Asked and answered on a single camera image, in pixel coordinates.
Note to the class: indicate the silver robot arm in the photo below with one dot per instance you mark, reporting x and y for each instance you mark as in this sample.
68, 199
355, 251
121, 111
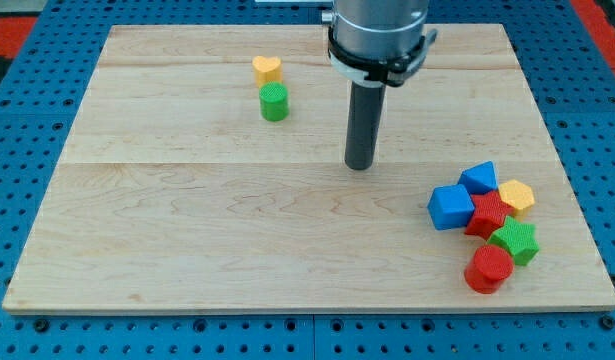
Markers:
378, 43

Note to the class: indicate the yellow heart block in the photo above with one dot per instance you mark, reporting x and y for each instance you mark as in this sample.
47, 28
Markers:
267, 69

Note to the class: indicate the green cylinder block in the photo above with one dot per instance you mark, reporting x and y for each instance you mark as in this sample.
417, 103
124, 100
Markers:
273, 98

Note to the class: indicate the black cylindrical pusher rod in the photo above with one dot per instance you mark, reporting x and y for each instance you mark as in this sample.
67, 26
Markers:
365, 108

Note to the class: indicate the wooden board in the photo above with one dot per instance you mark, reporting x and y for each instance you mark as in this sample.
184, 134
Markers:
174, 196

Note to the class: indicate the blue cube block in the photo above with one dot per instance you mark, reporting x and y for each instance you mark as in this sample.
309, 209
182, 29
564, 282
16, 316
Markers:
450, 207

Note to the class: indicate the blue pentagon block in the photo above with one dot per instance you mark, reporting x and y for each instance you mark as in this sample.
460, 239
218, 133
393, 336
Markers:
479, 179

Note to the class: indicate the red star block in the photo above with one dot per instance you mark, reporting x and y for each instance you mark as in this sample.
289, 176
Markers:
490, 213

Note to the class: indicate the red cylinder block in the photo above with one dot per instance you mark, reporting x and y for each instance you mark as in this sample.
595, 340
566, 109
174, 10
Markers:
488, 269

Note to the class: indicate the yellow hexagon block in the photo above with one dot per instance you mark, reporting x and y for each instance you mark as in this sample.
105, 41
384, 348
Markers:
519, 196

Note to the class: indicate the green star block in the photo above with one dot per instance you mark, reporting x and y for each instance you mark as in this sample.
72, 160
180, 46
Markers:
517, 239

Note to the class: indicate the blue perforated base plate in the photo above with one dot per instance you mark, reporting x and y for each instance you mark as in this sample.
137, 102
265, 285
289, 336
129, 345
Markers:
48, 50

